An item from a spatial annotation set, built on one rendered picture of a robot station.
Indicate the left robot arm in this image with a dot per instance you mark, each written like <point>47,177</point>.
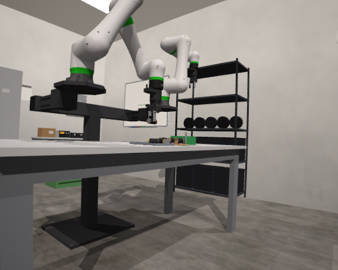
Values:
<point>178,47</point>

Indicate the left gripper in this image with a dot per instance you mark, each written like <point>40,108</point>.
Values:
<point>193,68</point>

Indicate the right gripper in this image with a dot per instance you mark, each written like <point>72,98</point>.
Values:
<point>155,90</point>

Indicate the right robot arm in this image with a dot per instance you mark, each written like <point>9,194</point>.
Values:
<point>96,45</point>

